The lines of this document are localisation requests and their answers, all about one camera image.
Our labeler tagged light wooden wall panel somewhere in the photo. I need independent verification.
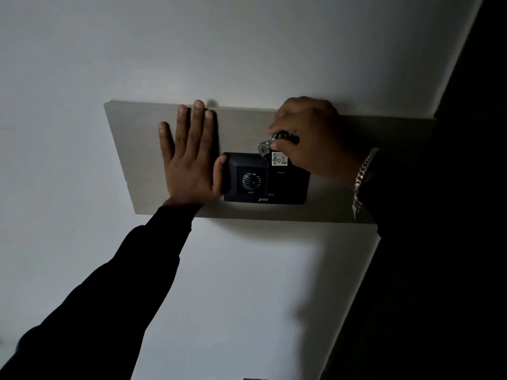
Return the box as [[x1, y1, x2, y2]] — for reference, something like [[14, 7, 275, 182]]
[[104, 100, 437, 225]]

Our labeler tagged person's right hand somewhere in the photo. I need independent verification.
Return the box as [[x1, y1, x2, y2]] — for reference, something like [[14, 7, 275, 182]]
[[267, 96, 364, 182]]

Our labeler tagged black wall switch box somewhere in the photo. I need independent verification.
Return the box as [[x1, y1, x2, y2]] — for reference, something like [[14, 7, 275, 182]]
[[222, 152, 311, 205]]

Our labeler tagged silver key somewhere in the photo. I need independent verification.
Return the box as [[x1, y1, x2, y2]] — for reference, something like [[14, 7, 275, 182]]
[[257, 134, 278, 157]]

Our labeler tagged person's right forearm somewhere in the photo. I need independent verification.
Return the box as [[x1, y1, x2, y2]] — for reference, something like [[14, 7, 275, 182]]
[[358, 148, 468, 258]]

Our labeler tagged person's left forearm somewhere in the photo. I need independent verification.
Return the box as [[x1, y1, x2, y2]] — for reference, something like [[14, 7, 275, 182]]
[[0, 203, 203, 380]]

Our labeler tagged person's left hand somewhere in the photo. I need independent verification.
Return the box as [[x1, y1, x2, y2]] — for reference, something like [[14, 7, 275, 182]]
[[158, 100, 228, 207]]

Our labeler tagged silver chain bracelet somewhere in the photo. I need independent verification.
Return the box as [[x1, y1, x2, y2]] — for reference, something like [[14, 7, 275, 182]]
[[351, 148, 381, 220]]

